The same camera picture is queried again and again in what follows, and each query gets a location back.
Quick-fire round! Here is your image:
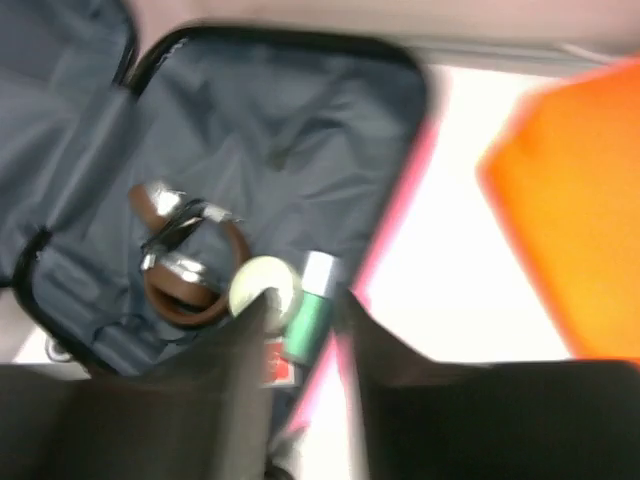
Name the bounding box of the small red white packet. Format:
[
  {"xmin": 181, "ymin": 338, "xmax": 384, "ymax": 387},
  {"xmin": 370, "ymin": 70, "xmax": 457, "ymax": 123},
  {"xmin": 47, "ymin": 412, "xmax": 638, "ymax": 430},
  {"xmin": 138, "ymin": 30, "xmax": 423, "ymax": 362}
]
[{"xmin": 264, "ymin": 337, "xmax": 297, "ymax": 388}]

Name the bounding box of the brown over-ear headphones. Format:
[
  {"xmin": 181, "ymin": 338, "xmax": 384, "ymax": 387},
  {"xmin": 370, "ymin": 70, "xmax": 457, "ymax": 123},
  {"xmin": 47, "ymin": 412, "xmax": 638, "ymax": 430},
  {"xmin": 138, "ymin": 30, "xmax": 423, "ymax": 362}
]
[{"xmin": 128, "ymin": 180, "xmax": 251, "ymax": 329}]

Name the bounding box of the round pale green jar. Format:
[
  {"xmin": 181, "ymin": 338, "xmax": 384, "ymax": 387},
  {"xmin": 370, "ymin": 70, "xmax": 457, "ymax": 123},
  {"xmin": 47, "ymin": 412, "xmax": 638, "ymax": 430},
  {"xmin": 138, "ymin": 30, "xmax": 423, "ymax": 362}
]
[{"xmin": 228, "ymin": 255, "xmax": 302, "ymax": 336}]

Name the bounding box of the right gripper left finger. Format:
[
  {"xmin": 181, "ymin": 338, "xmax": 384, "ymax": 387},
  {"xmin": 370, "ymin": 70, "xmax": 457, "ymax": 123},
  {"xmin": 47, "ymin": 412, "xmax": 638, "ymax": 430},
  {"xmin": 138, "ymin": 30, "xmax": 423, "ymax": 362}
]
[{"xmin": 1, "ymin": 295, "xmax": 272, "ymax": 479}]

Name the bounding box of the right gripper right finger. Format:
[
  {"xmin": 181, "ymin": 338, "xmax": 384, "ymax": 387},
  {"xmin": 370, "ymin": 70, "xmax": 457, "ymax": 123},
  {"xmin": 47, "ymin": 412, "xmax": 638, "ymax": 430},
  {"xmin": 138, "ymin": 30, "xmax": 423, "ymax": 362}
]
[{"xmin": 337, "ymin": 293, "xmax": 639, "ymax": 479}]

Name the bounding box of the pink hard-shell suitcase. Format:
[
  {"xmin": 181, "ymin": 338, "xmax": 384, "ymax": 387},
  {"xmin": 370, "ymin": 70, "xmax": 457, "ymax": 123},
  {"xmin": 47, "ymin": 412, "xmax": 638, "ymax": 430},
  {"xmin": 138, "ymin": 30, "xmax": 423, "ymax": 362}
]
[{"xmin": 1, "ymin": 1, "xmax": 431, "ymax": 479}]

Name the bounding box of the green tube white cap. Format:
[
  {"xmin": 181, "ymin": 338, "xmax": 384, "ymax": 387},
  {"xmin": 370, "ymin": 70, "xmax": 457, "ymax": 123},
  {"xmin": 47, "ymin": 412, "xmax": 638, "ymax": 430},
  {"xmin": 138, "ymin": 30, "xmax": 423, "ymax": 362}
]
[{"xmin": 284, "ymin": 251, "xmax": 341, "ymax": 366}]

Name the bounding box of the orange cloth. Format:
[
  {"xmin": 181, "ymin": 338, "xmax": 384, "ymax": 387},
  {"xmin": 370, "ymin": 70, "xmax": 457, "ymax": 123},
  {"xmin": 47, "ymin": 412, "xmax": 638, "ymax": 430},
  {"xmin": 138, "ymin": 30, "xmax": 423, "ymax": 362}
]
[{"xmin": 477, "ymin": 58, "xmax": 639, "ymax": 363}]

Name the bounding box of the white cable at wall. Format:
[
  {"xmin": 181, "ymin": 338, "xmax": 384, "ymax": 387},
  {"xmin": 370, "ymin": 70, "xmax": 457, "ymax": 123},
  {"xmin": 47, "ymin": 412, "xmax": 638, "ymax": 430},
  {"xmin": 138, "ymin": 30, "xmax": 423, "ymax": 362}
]
[{"xmin": 554, "ymin": 42, "xmax": 621, "ymax": 66}]

